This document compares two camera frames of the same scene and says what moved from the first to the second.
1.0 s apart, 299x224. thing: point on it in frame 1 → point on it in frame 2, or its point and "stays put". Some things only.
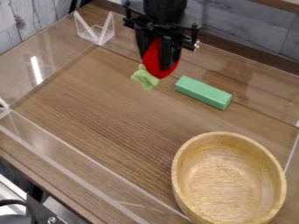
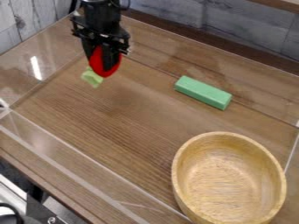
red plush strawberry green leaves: [151, 71] → [96, 71]
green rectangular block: [206, 93] stays put
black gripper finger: [171, 47] → [110, 53]
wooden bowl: [229, 180] stays put
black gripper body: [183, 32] → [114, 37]
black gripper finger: [145, 38] → [90, 45]
